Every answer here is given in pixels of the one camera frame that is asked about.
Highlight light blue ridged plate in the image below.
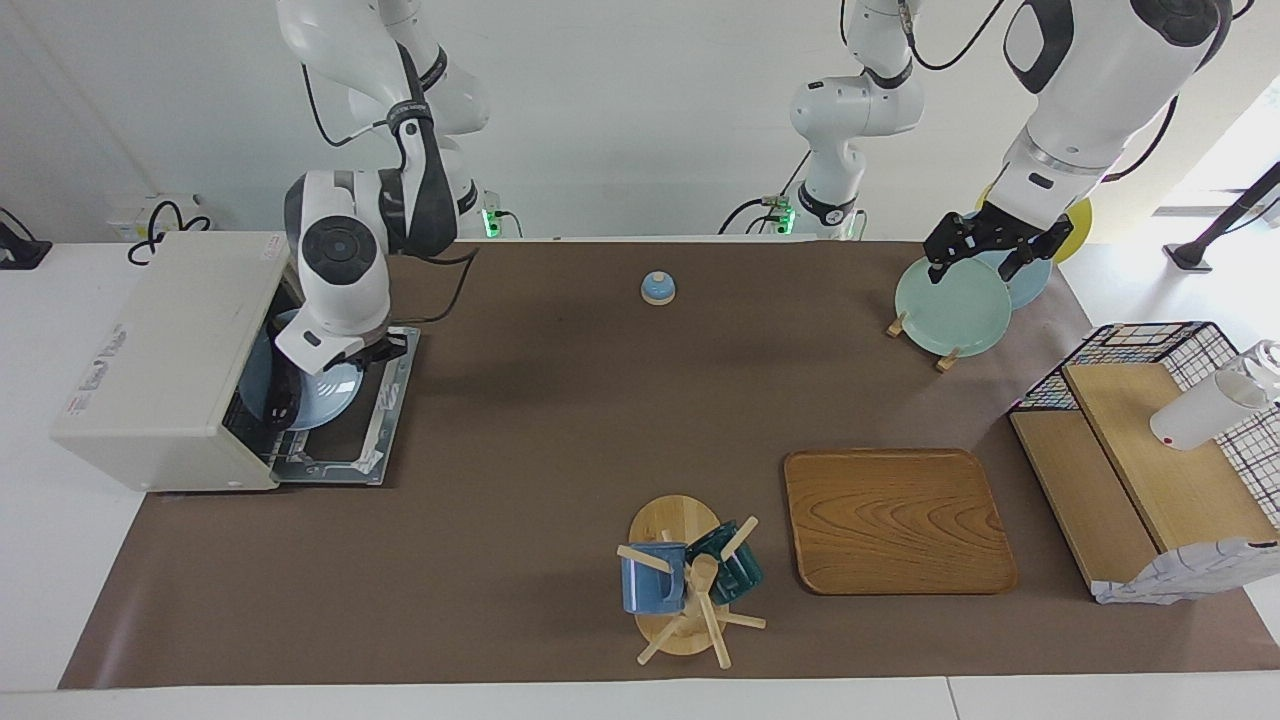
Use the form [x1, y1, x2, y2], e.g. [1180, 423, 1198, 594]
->
[240, 308, 367, 433]

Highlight glass oven door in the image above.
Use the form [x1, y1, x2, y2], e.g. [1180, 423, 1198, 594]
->
[268, 325, 422, 489]

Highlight metal oven rack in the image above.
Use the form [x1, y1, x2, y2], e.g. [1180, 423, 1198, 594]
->
[226, 290, 301, 463]

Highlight beige toaster oven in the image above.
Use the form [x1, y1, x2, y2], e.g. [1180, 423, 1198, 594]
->
[52, 230, 307, 494]

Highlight light blue smooth plate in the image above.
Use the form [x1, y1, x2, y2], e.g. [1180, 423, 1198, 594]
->
[960, 208, 1054, 310]

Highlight yellow plate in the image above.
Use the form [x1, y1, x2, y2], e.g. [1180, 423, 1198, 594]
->
[975, 180, 1094, 266]

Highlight pale green plate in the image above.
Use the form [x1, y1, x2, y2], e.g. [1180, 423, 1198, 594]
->
[894, 252, 1013, 359]

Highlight wooden plate rack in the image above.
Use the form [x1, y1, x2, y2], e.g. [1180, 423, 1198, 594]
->
[886, 310, 963, 374]

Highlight black angled stand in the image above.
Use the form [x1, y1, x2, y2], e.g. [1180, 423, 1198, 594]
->
[1163, 160, 1280, 274]

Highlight brown table mat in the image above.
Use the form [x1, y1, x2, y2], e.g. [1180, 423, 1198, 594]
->
[58, 240, 1280, 691]

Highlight white cup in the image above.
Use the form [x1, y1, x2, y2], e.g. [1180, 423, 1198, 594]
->
[1150, 340, 1280, 452]

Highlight wooden serving tray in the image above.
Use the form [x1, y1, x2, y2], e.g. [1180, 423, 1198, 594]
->
[783, 448, 1020, 598]

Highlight bamboo mug tree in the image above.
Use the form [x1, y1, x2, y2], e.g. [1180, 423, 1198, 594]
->
[616, 494, 768, 670]

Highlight black clamp base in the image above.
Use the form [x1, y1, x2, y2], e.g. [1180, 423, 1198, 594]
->
[0, 205, 53, 272]

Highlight white marbled cloth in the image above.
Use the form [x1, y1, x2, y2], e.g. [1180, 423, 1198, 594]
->
[1092, 537, 1280, 607]

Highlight blue mug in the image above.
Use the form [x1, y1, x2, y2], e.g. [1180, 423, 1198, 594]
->
[620, 542, 690, 616]

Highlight dark green mug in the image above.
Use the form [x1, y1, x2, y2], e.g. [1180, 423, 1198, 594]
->
[685, 520, 765, 605]

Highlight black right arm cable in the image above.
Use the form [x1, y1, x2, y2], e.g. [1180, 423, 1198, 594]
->
[300, 60, 481, 328]

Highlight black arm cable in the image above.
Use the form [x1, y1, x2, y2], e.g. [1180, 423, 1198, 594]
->
[300, 60, 481, 328]
[895, 0, 1191, 187]

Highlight black wire basket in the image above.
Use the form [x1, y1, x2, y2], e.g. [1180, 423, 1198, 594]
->
[1008, 321, 1280, 531]

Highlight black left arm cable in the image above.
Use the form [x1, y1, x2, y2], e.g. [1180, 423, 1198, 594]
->
[895, 0, 1191, 187]

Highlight black socket cable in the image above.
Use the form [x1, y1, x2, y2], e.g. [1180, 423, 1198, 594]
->
[127, 200, 214, 267]

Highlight white wall socket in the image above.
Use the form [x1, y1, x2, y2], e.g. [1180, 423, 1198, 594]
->
[105, 192, 217, 247]

